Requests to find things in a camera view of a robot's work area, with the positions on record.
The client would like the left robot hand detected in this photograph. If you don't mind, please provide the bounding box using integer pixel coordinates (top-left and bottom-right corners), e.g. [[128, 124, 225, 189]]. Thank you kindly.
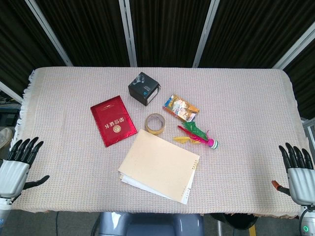
[[0, 137, 50, 199]]

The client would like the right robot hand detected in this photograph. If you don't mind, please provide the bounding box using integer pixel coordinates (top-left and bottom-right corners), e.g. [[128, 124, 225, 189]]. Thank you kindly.
[[271, 142, 315, 206]]

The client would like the colourful feather shuttlecock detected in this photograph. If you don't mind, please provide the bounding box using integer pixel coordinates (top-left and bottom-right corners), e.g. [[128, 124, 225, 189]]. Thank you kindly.
[[173, 120, 220, 150]]

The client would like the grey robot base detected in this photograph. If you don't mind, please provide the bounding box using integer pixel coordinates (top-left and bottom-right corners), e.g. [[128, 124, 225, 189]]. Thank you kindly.
[[91, 212, 205, 236]]

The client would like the black cardboard box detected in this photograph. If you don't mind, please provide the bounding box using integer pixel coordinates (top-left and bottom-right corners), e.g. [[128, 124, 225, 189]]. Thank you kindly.
[[127, 71, 161, 107]]

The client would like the white shoe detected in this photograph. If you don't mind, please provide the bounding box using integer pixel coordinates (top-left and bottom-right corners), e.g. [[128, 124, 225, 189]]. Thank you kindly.
[[0, 127, 13, 149]]

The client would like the black bag under table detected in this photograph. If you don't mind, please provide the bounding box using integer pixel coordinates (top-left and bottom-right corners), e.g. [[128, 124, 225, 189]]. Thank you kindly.
[[210, 212, 258, 236]]

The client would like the red certificate booklet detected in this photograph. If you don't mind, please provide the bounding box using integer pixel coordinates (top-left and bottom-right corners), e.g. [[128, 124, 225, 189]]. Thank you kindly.
[[90, 95, 138, 148]]

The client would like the shiny foil snack packet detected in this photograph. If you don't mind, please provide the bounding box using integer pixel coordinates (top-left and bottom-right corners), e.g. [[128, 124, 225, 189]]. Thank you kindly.
[[161, 93, 200, 122]]

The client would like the beige loose-leaf notebook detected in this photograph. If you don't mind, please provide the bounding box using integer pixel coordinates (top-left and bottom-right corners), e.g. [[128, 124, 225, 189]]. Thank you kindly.
[[118, 129, 200, 205]]

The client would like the pink woven tablecloth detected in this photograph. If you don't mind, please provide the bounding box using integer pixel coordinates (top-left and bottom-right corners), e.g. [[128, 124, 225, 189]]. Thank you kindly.
[[13, 65, 310, 218]]

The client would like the clear packing tape roll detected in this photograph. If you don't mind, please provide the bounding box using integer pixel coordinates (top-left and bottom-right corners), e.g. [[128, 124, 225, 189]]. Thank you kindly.
[[144, 113, 166, 136]]

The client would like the white partition frame post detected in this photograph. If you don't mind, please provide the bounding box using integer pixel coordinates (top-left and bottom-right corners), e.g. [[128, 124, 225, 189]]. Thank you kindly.
[[272, 29, 315, 70], [118, 0, 138, 67], [24, 0, 73, 67], [192, 0, 221, 68]]

